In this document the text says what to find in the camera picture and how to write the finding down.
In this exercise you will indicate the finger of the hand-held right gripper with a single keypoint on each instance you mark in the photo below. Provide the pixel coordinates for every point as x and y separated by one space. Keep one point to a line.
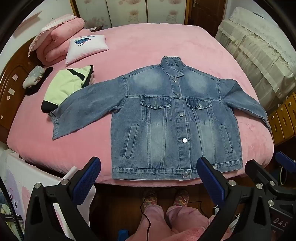
285 160
256 172

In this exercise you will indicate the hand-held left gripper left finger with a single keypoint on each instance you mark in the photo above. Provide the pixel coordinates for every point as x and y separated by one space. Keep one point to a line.
87 179

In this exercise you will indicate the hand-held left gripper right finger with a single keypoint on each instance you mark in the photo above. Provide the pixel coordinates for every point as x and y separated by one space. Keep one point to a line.
211 182

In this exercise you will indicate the blue denim jacket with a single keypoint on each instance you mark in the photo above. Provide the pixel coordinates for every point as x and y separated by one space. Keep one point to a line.
161 115

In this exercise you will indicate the colourful right slipper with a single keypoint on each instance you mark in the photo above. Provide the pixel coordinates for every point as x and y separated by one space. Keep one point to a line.
181 198

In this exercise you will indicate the colourful slipper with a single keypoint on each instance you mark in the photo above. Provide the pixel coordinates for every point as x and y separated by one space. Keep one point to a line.
181 198
149 198

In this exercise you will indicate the wooden drawer boxes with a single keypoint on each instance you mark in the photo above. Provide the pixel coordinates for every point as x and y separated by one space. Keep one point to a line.
284 115

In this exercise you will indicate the person's right leg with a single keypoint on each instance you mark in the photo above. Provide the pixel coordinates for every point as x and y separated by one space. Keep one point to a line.
187 220

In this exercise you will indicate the person's leg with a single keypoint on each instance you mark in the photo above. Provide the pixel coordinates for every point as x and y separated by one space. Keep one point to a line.
187 220
150 222

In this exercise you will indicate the colourful left slipper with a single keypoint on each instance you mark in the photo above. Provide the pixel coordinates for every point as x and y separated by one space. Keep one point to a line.
149 198

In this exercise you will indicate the small blue object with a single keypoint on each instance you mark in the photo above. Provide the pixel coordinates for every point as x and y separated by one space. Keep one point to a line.
123 235

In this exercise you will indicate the white printed cloth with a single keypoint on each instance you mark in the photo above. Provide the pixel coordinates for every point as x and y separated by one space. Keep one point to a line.
18 176

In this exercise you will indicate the person's legs in pink pyjamas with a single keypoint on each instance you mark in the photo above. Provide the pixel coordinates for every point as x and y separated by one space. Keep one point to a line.
148 220

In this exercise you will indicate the person's left leg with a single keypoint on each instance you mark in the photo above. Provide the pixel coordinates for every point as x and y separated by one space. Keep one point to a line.
150 222

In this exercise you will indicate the folded green and black garment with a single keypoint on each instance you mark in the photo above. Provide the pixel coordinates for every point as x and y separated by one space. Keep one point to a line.
64 85

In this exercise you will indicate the black cloth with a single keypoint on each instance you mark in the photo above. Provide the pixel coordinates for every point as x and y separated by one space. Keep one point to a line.
34 90

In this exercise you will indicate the grey patterned cloth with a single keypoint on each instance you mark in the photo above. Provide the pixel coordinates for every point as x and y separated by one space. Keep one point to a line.
33 76

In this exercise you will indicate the wooden headboard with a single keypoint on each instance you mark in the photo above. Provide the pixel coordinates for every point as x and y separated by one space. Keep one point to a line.
11 76

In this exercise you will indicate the white printed pillow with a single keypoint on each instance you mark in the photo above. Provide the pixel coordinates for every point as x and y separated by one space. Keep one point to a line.
87 48

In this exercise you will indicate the pink bed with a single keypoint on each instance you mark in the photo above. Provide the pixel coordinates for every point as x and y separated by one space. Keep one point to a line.
185 46

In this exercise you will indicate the folded pink quilt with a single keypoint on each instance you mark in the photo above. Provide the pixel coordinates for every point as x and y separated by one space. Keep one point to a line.
62 32

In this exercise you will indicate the brown wooden door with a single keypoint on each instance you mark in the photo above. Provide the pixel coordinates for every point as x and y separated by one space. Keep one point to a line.
208 11

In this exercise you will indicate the floral wardrobe doors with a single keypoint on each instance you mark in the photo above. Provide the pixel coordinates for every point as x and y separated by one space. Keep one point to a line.
129 11

